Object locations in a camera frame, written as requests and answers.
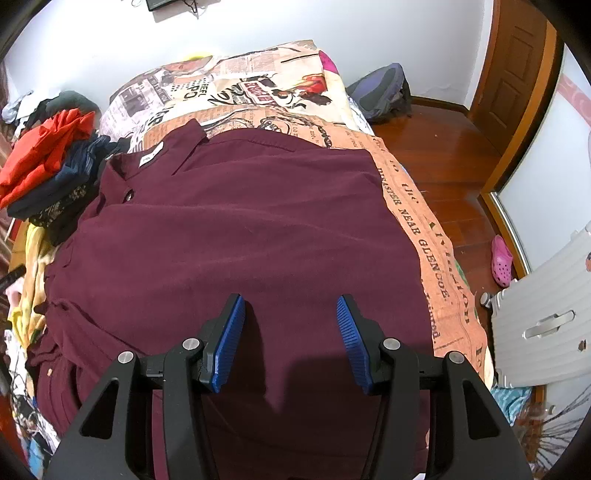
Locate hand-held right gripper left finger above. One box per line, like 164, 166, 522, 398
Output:
44, 294, 246, 480

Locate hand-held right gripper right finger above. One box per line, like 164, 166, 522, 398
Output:
336, 295, 534, 480

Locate maroon button-up shirt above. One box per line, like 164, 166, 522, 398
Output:
25, 119, 437, 480

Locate printed newspaper-pattern blanket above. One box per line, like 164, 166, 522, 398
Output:
99, 39, 490, 384

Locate light blue striped cloth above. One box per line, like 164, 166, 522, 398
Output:
491, 385, 533, 426

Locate pink rubber clog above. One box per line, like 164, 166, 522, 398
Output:
490, 234, 515, 286

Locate white hard-shell suitcase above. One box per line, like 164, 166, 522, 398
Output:
480, 222, 591, 389

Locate yellow garment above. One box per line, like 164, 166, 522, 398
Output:
9, 222, 57, 352

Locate folded navy garments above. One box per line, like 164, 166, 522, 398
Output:
7, 134, 133, 246

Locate grey backpack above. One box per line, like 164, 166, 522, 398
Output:
346, 64, 413, 123

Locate folded red garment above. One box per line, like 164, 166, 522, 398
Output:
0, 110, 96, 210

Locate white sliding wardrobe door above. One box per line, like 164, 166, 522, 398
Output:
480, 41, 591, 278

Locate dark grey cloth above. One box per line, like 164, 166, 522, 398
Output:
34, 91, 100, 126

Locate white crumpled cloth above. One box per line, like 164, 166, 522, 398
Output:
1, 91, 37, 124

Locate wooden door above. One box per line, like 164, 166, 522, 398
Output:
468, 0, 557, 136

